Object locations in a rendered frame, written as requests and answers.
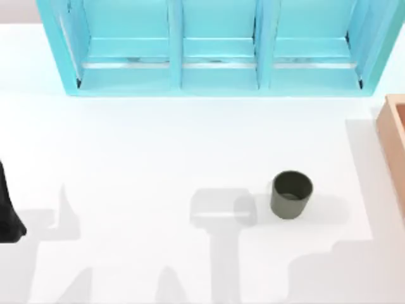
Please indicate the light blue rack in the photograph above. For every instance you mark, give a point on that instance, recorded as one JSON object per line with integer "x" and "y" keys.
{"x": 218, "y": 79}

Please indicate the dark grey-green cup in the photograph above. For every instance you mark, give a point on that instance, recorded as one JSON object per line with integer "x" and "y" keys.
{"x": 289, "y": 202}

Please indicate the salmon-coloured shallow box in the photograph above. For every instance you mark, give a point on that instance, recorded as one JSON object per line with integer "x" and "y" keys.
{"x": 392, "y": 142}

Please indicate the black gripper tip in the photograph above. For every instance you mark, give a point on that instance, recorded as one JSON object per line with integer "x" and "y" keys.
{"x": 8, "y": 218}

